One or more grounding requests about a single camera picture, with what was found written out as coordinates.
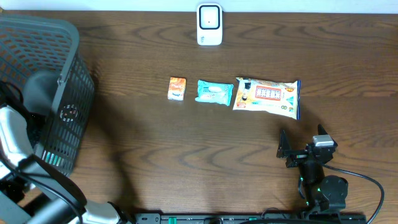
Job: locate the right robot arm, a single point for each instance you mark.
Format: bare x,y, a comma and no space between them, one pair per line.
325,194

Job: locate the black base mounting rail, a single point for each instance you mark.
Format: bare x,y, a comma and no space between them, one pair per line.
273,217

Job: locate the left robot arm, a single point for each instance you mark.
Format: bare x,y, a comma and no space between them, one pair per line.
32,191

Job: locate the yellow snack bag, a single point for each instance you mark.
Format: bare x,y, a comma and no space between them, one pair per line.
272,97

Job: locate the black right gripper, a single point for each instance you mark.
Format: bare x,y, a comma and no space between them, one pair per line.
297,157

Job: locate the orange tissue pack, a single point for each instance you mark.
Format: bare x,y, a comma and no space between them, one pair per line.
177,87

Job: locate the grey plastic shopping basket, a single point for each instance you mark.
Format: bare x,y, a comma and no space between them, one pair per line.
41,62

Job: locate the green wet wipes pack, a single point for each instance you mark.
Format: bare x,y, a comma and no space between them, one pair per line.
209,92

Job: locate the white barcode scanner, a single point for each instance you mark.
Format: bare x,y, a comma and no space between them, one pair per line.
209,24

